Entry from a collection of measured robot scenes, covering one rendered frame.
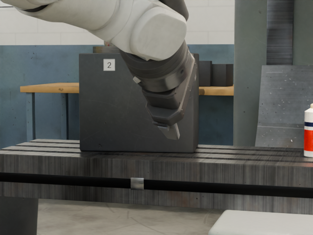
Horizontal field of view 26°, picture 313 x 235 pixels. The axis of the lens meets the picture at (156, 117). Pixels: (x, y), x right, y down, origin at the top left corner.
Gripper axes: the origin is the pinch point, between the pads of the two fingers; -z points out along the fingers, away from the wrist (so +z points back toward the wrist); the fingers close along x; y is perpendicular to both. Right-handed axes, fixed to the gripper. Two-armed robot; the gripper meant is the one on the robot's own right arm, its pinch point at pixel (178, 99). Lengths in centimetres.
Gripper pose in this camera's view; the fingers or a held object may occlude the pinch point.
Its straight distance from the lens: 106.9
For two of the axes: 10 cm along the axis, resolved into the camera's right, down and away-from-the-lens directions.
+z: -2.4, -4.2, -8.8
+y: -9.3, -1.5, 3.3
